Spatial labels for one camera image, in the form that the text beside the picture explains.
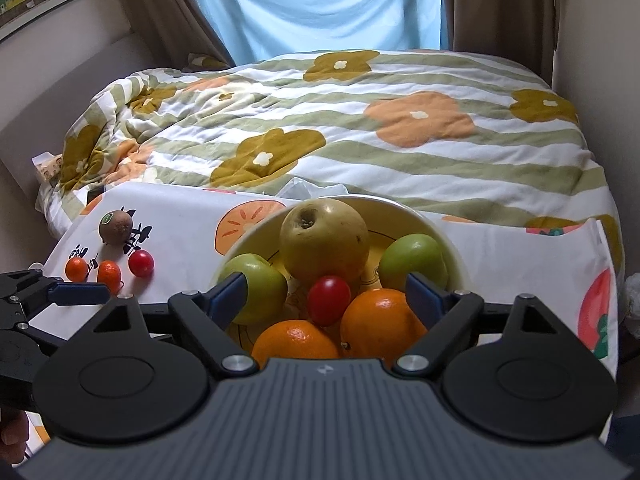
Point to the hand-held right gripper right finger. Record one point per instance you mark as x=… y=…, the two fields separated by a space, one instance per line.
x=422 y=300

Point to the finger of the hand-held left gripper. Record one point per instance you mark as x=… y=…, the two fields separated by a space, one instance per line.
x=40 y=342
x=80 y=293

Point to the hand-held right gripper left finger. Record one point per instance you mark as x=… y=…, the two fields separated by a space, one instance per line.
x=230 y=297

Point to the orange cherry tomato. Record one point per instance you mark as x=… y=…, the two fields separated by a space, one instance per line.
x=109 y=275
x=76 y=269

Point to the green apple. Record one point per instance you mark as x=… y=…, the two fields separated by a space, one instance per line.
x=412 y=260
x=267 y=285

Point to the large orange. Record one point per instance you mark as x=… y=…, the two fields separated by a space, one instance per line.
x=375 y=325

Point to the cream bowl with yellow print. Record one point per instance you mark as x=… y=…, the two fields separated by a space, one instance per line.
x=450 y=250

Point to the small orange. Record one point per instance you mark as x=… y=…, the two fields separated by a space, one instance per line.
x=295 y=342

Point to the red cherry tomato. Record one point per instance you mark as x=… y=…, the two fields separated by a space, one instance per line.
x=141 y=263
x=328 y=300

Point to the yellow pear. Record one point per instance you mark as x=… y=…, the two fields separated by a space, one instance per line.
x=325 y=240

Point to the person's left hand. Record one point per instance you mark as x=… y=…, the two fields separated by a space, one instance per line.
x=11 y=435

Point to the brown kiwi with sticker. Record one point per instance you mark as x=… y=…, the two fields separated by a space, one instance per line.
x=115 y=226

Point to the white persimmon print cloth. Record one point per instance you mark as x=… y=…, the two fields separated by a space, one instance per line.
x=190 y=220

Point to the small dark device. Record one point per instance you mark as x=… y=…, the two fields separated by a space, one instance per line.
x=94 y=197

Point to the patterned tissue box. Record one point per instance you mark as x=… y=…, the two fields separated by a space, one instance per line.
x=47 y=166

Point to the floral striped quilt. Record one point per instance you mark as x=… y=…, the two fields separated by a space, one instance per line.
x=400 y=160

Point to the grey bed headboard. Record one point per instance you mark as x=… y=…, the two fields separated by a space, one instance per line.
x=60 y=95

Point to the white plastic bag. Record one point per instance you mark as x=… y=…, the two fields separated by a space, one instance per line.
x=632 y=300

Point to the brown curtain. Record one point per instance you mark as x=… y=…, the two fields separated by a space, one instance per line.
x=165 y=5
x=495 y=10

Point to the light blue curtain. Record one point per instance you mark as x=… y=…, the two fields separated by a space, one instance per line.
x=320 y=5

